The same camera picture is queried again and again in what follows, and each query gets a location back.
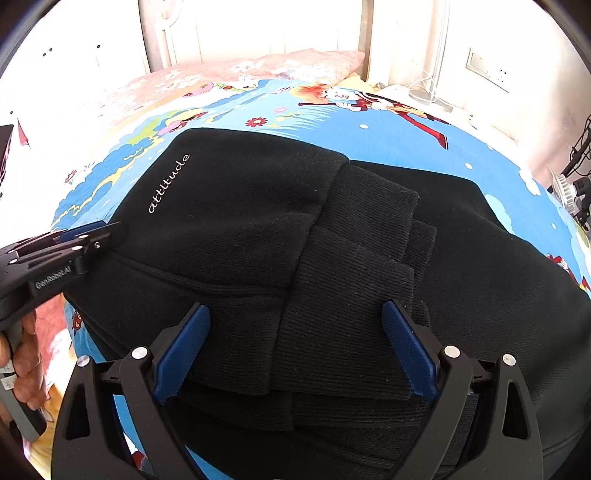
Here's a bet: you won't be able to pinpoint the pink floral pillow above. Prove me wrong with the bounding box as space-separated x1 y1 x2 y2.
128 49 365 90

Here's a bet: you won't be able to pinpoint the wall socket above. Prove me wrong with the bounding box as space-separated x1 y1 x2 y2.
466 48 511 93

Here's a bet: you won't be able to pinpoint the black pants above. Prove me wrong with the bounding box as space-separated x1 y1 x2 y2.
66 129 590 479

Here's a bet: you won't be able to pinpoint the white headboard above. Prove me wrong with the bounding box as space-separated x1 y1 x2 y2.
137 0 374 72

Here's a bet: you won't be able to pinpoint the left hand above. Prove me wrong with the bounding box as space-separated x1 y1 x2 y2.
1 311 47 410

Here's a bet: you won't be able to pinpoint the blue cartoon bed sheet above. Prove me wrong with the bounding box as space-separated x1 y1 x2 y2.
27 78 591 480

